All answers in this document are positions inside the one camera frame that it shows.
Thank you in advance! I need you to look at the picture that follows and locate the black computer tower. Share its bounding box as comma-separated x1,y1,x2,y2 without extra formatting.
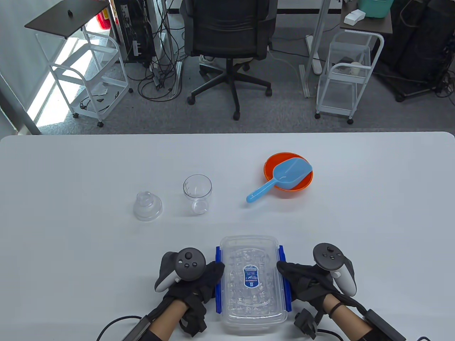
113,0,157,68

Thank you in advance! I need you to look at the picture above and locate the white power strip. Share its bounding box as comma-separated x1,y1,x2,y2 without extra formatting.
305,34,322,75

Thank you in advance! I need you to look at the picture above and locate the grey and white hand controller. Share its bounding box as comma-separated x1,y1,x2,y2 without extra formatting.
313,243,357,297
154,248,207,293

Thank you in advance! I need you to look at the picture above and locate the red fire extinguisher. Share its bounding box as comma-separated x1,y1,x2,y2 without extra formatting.
97,0,120,31

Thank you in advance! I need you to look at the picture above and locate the black cable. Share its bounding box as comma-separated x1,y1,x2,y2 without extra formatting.
316,329,347,341
96,315,143,341

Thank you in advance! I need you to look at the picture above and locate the black wrist electronics box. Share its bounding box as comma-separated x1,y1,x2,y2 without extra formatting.
123,316,153,341
364,309,406,341

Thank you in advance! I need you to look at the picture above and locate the clear plastic shaker cup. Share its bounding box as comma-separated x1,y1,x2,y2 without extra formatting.
183,174,213,215

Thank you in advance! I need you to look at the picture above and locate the teal plastic container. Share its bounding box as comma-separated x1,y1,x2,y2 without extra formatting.
357,0,395,18

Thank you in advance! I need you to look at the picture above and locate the small white box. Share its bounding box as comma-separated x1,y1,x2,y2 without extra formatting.
343,10,366,26

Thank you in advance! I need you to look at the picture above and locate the clear container with blue clips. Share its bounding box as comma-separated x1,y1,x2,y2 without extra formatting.
215,235,293,336

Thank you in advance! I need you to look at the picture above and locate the person's left forearm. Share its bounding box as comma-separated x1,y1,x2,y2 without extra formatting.
148,300,187,341

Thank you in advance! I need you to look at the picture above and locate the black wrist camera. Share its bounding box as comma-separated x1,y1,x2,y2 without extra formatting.
294,308,319,340
180,304,207,338

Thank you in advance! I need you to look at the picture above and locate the person's right forearm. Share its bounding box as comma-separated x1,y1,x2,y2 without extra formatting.
322,294,374,341

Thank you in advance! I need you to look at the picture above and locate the black equipment stand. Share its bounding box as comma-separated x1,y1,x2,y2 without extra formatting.
373,0,455,103

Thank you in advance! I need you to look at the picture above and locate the thin black cord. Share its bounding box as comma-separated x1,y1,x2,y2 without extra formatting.
80,91,120,112

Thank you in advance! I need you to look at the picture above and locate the person's right hand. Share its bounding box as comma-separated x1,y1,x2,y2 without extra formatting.
277,260,342,315

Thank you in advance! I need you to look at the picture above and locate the white cart with dark top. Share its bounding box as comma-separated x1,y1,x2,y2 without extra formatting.
315,6,393,125
24,0,134,128

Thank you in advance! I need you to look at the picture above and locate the black office chair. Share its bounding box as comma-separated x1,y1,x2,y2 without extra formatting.
180,0,278,120

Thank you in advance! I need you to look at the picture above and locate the clear plastic container lid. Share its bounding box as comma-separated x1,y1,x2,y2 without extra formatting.
220,235,288,322

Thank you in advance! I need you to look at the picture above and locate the person's left hand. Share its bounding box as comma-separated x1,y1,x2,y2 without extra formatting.
164,261,225,305

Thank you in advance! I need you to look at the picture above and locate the blue plastic scoop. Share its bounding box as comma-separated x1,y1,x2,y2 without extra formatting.
246,158,313,204

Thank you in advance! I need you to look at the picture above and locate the orange plastic bowl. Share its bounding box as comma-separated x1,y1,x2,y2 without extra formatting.
264,152,314,192

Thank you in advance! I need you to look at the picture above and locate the clear plastic shaker lid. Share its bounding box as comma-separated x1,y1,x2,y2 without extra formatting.
133,190,163,222

